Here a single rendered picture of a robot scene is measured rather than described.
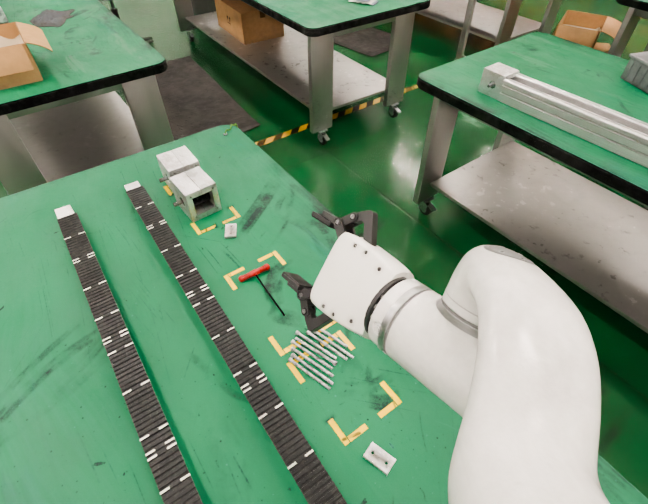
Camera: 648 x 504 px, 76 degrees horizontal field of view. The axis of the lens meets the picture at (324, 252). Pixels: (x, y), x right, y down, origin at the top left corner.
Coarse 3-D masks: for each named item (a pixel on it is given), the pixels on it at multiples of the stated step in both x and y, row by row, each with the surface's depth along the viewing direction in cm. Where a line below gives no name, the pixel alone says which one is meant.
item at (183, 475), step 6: (186, 468) 68; (174, 474) 68; (180, 474) 68; (186, 474) 68; (168, 480) 67; (174, 480) 67; (180, 480) 67; (162, 486) 67; (168, 486) 67; (174, 486) 67; (162, 492) 66
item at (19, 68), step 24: (216, 0) 362; (240, 0) 356; (0, 24) 180; (24, 24) 182; (240, 24) 339; (264, 24) 347; (576, 24) 340; (600, 24) 332; (0, 48) 162; (24, 48) 166; (48, 48) 171; (600, 48) 338; (0, 72) 164; (24, 72) 171
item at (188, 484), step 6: (186, 480) 67; (192, 480) 67; (180, 486) 67; (186, 486) 67; (192, 486) 67; (168, 492) 66; (174, 492) 66; (180, 492) 66; (186, 492) 66; (162, 498) 65; (168, 498) 66; (174, 498) 65; (180, 498) 66
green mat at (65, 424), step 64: (64, 192) 124; (256, 192) 124; (0, 256) 106; (64, 256) 106; (128, 256) 106; (192, 256) 106; (256, 256) 106; (320, 256) 106; (0, 320) 93; (64, 320) 93; (128, 320) 93; (192, 320) 93; (256, 320) 93; (0, 384) 82; (64, 384) 82; (192, 384) 82; (320, 384) 82; (0, 448) 74; (64, 448) 74; (128, 448) 74; (192, 448) 74; (256, 448) 74; (320, 448) 74; (384, 448) 74; (448, 448) 74
